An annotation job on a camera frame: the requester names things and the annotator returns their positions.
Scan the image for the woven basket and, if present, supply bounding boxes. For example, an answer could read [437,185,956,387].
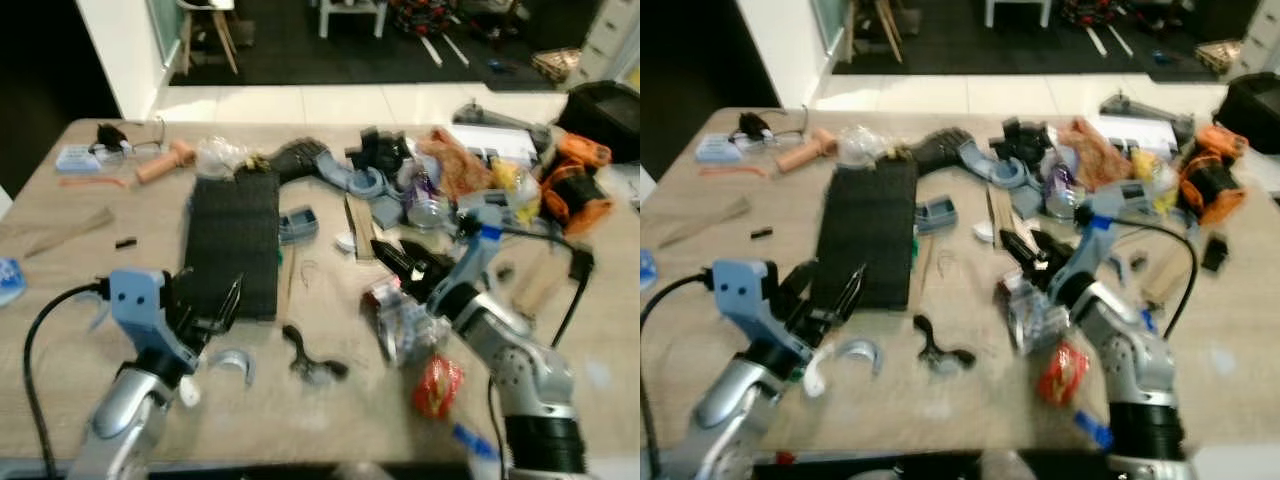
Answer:
[529,47,582,84]
[1196,39,1247,74]

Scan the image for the black robot hand part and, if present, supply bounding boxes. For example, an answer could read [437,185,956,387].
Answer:
[904,129,970,177]
[264,139,332,187]

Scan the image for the clear crumpled plastic wrapper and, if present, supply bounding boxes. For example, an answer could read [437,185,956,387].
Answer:
[994,270,1063,357]
[362,280,433,364]

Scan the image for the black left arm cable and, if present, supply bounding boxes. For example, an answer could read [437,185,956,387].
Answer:
[22,284,113,473]
[640,271,717,471]

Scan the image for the colourful clutter pile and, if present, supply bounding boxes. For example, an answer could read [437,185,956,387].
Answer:
[389,0,473,37]
[1059,0,1142,30]

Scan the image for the white paper sheet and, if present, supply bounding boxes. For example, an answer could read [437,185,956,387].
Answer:
[449,122,542,163]
[1089,112,1182,153]

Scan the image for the small wooden block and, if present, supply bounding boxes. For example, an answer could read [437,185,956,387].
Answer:
[514,249,572,317]
[1144,244,1197,307]

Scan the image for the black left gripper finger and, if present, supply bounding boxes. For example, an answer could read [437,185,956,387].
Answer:
[814,263,870,337]
[204,275,245,334]
[789,261,820,307]
[176,267,210,320]

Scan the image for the grey curved plastic part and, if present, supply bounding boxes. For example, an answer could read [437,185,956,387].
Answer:
[806,338,884,398]
[203,349,257,388]

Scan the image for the black foam mat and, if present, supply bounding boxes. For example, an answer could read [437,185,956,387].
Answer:
[811,157,920,311]
[183,168,282,323]

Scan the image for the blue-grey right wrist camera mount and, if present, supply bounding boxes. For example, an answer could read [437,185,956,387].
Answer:
[453,203,508,293]
[1070,193,1123,281]

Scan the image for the grey-blue curved bracket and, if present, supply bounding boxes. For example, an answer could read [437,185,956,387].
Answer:
[319,158,403,204]
[957,148,1043,193]

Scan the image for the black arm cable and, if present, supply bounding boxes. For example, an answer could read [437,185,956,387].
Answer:
[1108,216,1202,343]
[22,284,113,473]
[493,224,598,348]
[640,271,717,471]

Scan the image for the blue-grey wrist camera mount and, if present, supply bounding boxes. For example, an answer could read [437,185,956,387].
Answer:
[711,259,791,346]
[107,267,177,351]
[453,203,508,293]
[1070,193,1123,281]

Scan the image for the wooden legged chair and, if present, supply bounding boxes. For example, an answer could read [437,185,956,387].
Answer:
[178,0,242,77]
[848,0,907,63]

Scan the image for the black mechanical part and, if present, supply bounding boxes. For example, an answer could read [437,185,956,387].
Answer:
[347,126,412,172]
[989,116,1053,167]

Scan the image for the red crumpled wrapper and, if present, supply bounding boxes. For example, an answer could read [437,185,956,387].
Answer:
[1036,339,1092,407]
[412,354,465,420]

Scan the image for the black curved plastic clip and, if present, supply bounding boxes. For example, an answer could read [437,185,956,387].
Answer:
[282,324,350,387]
[911,314,977,377]

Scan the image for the grey drawer cabinet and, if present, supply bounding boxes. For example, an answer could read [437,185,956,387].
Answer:
[574,0,641,87]
[1229,0,1280,77]

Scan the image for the orange and black device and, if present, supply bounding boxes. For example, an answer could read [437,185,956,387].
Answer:
[1176,123,1252,228]
[538,132,614,237]

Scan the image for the clear plastic bag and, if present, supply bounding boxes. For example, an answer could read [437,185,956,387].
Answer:
[194,134,252,182]
[834,124,892,170]

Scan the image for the black gadget with wire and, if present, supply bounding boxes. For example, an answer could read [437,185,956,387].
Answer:
[94,119,167,153]
[737,107,807,143]

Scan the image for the black rubbish bin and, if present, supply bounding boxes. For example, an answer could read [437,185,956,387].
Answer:
[554,81,641,167]
[1221,71,1280,157]

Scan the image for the white stool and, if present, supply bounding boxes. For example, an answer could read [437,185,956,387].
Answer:
[984,0,1054,30]
[317,0,390,40]

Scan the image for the small light blue box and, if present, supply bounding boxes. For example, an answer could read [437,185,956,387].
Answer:
[54,144,102,172]
[694,134,742,166]

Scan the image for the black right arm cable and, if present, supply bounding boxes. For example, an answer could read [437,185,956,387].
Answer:
[493,224,598,348]
[1108,216,1202,343]

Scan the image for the wooden sticks bundle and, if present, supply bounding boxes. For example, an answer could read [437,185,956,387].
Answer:
[984,184,1012,252]
[342,194,377,262]

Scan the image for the orange mesh bag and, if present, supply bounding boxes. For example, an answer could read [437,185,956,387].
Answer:
[417,127,492,202]
[1057,117,1132,192]

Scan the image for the flat wooden wedge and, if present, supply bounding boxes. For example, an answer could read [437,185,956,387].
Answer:
[0,206,117,260]

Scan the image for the small grey-blue device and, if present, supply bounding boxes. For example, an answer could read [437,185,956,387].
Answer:
[914,196,960,237]
[277,206,320,245]

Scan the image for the long grey tool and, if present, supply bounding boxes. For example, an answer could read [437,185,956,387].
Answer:
[452,99,553,153]
[1097,89,1197,143]

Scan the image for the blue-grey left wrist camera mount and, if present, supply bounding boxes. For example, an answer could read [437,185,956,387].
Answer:
[711,259,791,346]
[107,267,177,351]

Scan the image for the yellow plastic item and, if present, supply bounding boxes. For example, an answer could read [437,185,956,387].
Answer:
[489,159,542,204]
[1129,149,1182,194]

